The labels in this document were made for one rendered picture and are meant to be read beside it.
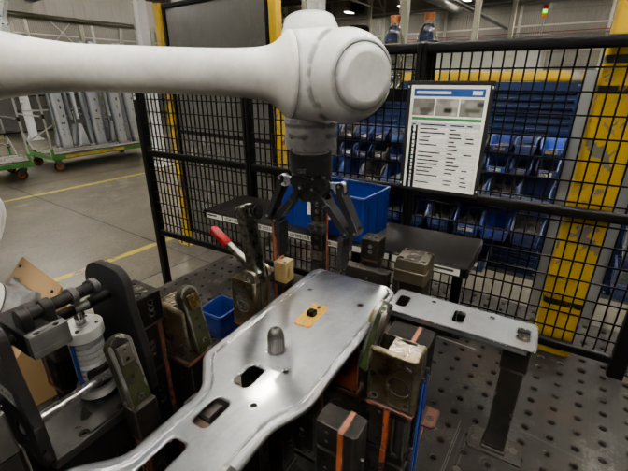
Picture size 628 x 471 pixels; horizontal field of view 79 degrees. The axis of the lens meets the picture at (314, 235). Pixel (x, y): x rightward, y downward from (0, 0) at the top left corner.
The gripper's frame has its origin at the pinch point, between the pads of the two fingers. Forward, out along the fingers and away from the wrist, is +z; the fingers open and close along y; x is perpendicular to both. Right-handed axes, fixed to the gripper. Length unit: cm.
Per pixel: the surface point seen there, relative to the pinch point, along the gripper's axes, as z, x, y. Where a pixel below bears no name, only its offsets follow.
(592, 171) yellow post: -11, 58, 46
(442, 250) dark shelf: 10.9, 40.2, 16.8
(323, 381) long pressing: 14.1, -14.9, 11.3
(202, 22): -69, 166, -191
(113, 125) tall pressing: 50, 395, -681
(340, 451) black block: 18.2, -22.0, 18.2
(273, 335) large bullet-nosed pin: 9.9, -13.8, 0.5
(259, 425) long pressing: 13.8, -27.4, 7.8
